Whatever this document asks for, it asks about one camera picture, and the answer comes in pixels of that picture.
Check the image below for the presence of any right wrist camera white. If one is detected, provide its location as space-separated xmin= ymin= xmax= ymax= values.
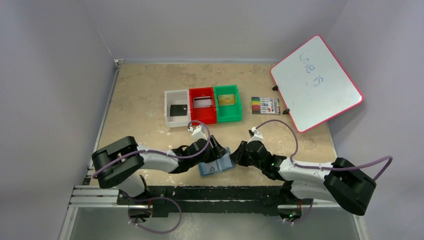
xmin=248 ymin=127 xmax=264 ymax=143

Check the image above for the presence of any purple cable loop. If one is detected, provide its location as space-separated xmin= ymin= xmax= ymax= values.
xmin=127 ymin=197 xmax=182 ymax=235
xmin=282 ymin=200 xmax=315 ymax=226

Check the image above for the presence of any whiteboard with pink frame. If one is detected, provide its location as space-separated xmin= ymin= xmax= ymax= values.
xmin=270 ymin=34 xmax=364 ymax=133

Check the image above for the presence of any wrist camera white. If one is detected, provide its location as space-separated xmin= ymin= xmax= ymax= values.
xmin=248 ymin=127 xmax=264 ymax=143
xmin=187 ymin=120 xmax=208 ymax=141

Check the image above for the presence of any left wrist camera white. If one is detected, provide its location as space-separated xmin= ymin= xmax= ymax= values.
xmin=187 ymin=120 xmax=208 ymax=141

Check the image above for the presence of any red plastic bin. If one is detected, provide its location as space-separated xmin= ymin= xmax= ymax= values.
xmin=188 ymin=87 xmax=217 ymax=125

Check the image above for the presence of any marker pen pack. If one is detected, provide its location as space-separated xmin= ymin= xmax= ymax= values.
xmin=251 ymin=96 xmax=281 ymax=115

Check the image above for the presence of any white plastic bin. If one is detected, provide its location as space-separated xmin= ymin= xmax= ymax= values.
xmin=164 ymin=89 xmax=191 ymax=128

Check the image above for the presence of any black card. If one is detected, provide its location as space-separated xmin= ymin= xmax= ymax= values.
xmin=169 ymin=104 xmax=188 ymax=117

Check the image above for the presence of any gold card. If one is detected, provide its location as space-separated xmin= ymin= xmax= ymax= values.
xmin=217 ymin=94 xmax=236 ymax=107

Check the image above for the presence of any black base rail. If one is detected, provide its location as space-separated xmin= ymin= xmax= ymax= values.
xmin=115 ymin=185 xmax=314 ymax=218

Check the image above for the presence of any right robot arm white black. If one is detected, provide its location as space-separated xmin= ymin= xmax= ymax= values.
xmin=230 ymin=140 xmax=377 ymax=216

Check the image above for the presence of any green plastic bin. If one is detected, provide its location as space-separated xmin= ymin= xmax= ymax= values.
xmin=213 ymin=85 xmax=243 ymax=123

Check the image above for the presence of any blue card holder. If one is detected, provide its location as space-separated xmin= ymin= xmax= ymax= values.
xmin=198 ymin=147 xmax=236 ymax=177

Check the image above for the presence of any white grey card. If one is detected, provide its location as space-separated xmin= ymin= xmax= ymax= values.
xmin=192 ymin=96 xmax=213 ymax=109

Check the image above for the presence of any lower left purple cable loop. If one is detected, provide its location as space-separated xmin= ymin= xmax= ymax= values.
xmin=127 ymin=197 xmax=182 ymax=235

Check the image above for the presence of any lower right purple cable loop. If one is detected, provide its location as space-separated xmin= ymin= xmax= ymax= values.
xmin=282 ymin=200 xmax=315 ymax=226

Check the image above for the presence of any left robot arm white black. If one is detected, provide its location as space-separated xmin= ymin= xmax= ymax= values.
xmin=91 ymin=136 xmax=228 ymax=198

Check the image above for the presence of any black whiteboard clip lower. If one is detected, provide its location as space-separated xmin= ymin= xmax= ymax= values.
xmin=281 ymin=109 xmax=290 ymax=115

